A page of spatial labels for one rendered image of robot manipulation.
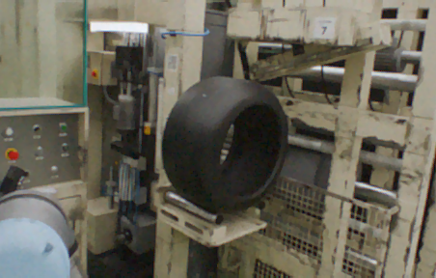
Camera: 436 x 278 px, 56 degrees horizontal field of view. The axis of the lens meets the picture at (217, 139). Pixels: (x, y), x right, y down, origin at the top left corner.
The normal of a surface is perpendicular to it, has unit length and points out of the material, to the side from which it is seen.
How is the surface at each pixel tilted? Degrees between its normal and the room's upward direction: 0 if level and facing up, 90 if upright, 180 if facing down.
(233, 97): 50
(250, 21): 90
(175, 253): 90
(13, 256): 83
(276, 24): 90
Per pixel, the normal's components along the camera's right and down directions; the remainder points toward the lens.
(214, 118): 0.08, -0.22
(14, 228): 0.14, -0.96
